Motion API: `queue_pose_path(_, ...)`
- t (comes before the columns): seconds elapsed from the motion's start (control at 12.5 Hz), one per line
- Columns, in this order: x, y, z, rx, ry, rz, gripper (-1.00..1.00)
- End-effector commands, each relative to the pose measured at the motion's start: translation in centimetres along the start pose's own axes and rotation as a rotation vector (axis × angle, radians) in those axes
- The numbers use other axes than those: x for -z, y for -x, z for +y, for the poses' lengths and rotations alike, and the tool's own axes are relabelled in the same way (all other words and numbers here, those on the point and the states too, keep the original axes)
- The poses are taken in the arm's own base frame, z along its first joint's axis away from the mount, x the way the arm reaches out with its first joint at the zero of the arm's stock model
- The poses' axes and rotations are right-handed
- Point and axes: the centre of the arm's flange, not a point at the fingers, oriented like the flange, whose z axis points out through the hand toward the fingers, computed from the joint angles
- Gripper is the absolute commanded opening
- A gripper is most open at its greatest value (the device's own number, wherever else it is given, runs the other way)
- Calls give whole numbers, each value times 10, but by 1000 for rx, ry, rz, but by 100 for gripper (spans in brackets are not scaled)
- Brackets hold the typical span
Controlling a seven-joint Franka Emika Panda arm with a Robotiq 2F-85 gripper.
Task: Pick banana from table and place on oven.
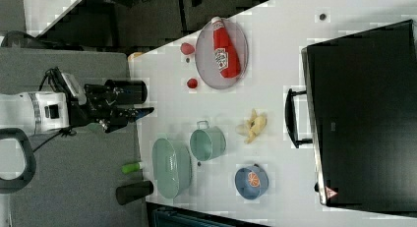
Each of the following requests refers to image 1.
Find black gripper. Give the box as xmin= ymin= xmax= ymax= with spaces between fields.
xmin=69 ymin=85 xmax=154 ymax=133

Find yellow plush banana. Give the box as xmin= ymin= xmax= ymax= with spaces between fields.
xmin=235 ymin=109 xmax=268 ymax=144

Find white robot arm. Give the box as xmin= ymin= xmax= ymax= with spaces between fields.
xmin=1 ymin=82 xmax=154 ymax=137

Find black toaster oven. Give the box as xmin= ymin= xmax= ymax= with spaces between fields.
xmin=284 ymin=20 xmax=417 ymax=217

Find black utensil holder cup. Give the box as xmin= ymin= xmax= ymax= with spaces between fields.
xmin=105 ymin=80 xmax=148 ymax=105

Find small red strawberry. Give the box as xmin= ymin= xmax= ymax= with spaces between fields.
xmin=187 ymin=79 xmax=198 ymax=89

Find green oval colander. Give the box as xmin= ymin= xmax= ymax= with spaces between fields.
xmin=151 ymin=138 xmax=192 ymax=199

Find black cylinder cup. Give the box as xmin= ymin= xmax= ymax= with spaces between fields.
xmin=115 ymin=181 xmax=154 ymax=205

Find large red strawberry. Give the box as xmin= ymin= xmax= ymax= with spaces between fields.
xmin=180 ymin=42 xmax=195 ymax=55

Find grey round plate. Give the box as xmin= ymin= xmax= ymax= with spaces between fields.
xmin=195 ymin=17 xmax=249 ymax=89

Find red ketchup bottle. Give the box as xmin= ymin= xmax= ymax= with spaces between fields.
xmin=211 ymin=17 xmax=241 ymax=79

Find orange slice toy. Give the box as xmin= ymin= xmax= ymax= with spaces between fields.
xmin=248 ymin=172 xmax=260 ymax=188

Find blue cup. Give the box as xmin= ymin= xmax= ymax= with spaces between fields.
xmin=234 ymin=164 xmax=269 ymax=200

